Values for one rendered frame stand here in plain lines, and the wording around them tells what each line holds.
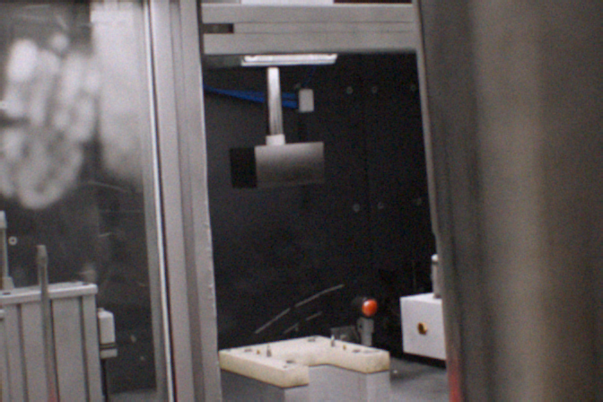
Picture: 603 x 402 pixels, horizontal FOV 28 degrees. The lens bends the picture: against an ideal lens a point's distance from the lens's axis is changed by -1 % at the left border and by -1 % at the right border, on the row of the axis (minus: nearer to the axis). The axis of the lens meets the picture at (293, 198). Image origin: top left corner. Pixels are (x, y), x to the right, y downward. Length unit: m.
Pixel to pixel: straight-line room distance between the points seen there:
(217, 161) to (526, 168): 1.17
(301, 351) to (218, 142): 0.34
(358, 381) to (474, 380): 0.88
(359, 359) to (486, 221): 0.90
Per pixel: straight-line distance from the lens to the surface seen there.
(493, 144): 0.40
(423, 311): 1.06
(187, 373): 1.08
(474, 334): 0.43
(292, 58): 1.31
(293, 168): 1.32
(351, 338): 1.67
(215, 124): 1.56
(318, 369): 1.36
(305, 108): 1.60
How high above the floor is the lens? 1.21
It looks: 3 degrees down
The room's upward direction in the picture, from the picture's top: 3 degrees counter-clockwise
